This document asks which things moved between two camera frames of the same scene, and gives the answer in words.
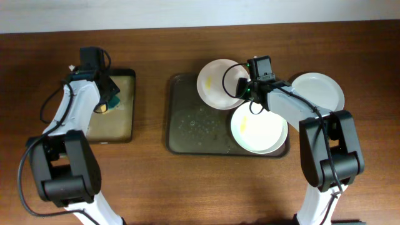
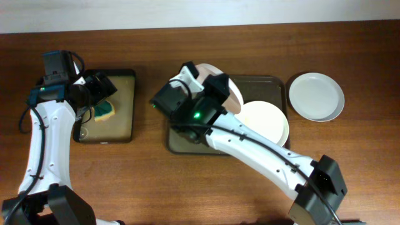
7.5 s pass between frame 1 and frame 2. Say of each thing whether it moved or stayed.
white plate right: stayed
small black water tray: stayed
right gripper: moved
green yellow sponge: moved
